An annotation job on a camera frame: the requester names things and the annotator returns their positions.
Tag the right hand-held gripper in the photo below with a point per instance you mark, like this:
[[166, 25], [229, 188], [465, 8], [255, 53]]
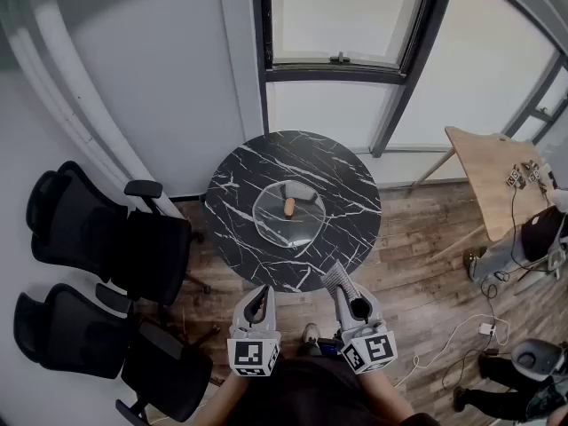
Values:
[[375, 349]]

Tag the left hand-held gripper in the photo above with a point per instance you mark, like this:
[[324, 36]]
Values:
[[253, 355]]

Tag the clear glass plate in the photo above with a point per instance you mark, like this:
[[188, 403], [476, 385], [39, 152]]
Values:
[[270, 220]]

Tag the person's left forearm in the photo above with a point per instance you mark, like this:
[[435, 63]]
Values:
[[222, 397]]

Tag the person's right forearm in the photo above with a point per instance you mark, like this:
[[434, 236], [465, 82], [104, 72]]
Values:
[[381, 393]]

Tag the black device blue screen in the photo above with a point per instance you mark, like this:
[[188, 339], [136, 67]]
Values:
[[329, 348]]

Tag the person's shoe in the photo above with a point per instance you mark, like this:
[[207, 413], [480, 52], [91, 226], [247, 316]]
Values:
[[310, 333]]

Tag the person's black clothed torso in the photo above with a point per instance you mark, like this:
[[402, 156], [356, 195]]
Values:
[[306, 393]]

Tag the white power adapter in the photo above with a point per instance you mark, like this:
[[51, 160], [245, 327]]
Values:
[[486, 328]]

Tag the round black marble table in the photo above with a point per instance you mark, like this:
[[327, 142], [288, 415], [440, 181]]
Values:
[[248, 162]]

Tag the grey round device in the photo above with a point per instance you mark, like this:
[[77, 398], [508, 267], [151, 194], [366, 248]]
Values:
[[532, 357]]

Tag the black mesh office chair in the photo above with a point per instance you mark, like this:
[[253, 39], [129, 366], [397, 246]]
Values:
[[89, 233], [75, 331]]

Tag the light wooden desk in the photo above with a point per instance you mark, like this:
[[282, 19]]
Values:
[[488, 171]]

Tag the spare hand-held gripper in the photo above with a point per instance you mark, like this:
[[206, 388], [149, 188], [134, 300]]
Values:
[[534, 173], [515, 179]]

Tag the black window frame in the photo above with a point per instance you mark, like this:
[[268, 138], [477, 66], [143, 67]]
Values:
[[337, 76]]

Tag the white wall pipe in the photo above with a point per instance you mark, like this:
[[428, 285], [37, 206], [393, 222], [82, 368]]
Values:
[[89, 104]]

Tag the grey side window frame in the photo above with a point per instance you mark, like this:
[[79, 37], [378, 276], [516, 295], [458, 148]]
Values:
[[539, 109]]

